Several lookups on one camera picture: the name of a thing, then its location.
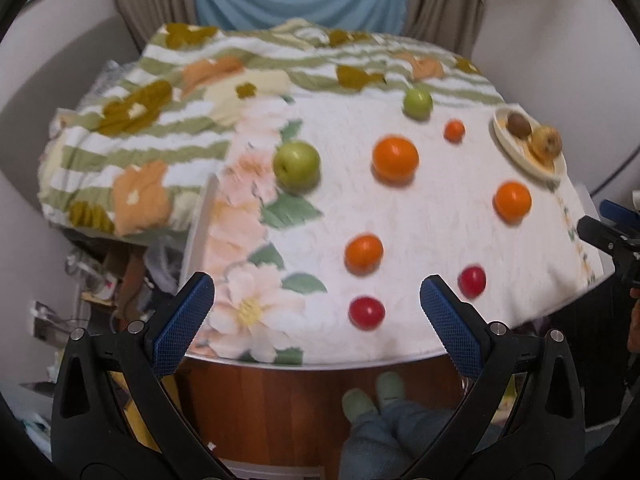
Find yellow brown pear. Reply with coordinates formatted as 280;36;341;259
530;126;563;163

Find white floral tablecloth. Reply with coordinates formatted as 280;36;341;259
185;85;616;363

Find black cable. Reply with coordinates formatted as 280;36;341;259
589;142;640;197

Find small green apple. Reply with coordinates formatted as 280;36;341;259
402;87;434;121

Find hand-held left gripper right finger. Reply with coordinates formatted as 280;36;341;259
400;274;587;480

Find person's legs in jeans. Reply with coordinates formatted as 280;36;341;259
339;400;506;480

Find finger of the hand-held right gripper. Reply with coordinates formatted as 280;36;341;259
600;199;640;233
576;216;640;261

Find cream bowl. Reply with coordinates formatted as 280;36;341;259
492;107;568;181

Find grey wall outlet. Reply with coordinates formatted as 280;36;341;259
31;300;68;343

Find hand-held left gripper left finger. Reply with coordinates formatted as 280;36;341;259
50;271;236;480

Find large orange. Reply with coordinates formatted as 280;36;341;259
344;234;385;276
371;135;420;184
493;181;532;224

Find person's right hand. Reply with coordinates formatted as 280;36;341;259
626;285;640;353

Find brown kiwi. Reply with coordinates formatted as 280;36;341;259
506;112;532;139

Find beige curtain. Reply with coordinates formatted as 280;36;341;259
405;0;488;58
102;0;201;53

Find grey patterned cloth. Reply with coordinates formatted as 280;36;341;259
92;59;128;108

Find red tomato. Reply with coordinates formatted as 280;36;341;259
348;296;386;332
457;265;487;299

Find striped floral blanket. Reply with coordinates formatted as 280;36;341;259
40;17;501;241

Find large green apple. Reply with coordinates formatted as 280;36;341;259
272;140;321;192

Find pale green slipper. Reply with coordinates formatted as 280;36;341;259
376;371;406;408
341;387;379;423

